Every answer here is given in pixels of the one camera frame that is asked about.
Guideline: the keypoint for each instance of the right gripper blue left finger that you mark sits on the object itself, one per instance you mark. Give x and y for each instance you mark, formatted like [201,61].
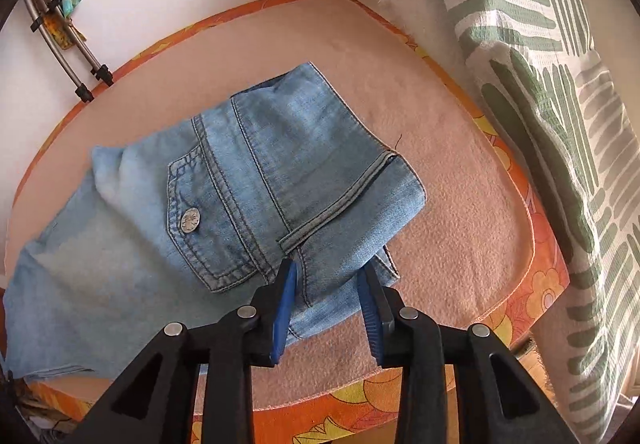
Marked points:
[286,291]

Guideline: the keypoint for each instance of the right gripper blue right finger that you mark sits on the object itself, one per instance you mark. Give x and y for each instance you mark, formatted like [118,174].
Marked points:
[373,308]

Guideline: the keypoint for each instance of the light blue denim jeans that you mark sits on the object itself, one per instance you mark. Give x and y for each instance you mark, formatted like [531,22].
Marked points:
[184,225]

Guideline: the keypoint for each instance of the orange floral mattress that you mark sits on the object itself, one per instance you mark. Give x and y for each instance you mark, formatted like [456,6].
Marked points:
[540,273]

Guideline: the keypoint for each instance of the green white patterned cushion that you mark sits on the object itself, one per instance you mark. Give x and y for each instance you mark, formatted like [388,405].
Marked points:
[533,69]

